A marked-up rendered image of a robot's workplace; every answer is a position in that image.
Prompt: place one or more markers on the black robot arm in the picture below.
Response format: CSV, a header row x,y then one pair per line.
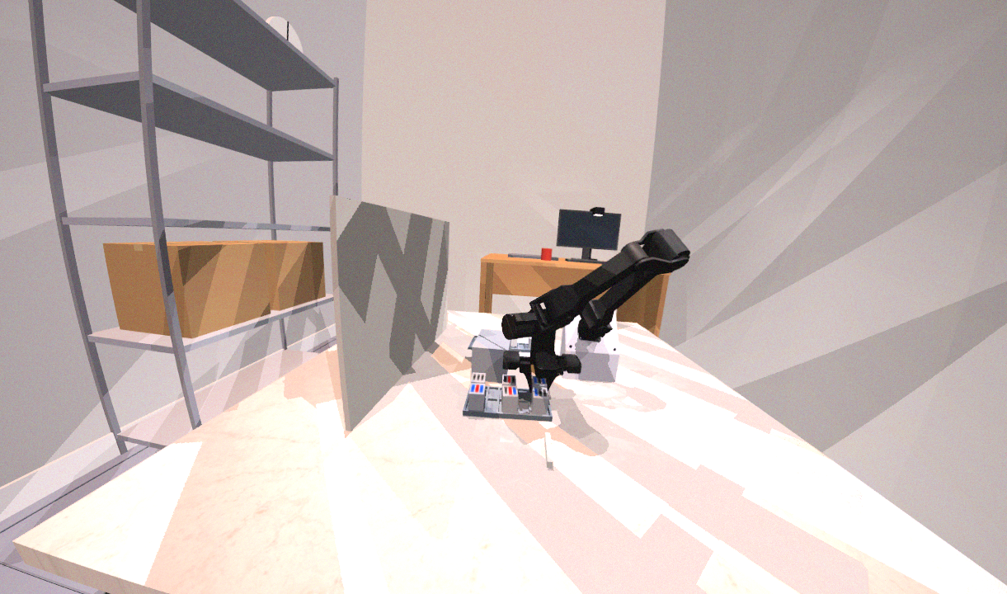
x,y
626,273

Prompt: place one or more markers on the white flat panel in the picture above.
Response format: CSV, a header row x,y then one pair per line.
x,y
390,281

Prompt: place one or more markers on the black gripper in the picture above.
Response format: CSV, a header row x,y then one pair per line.
x,y
512,360

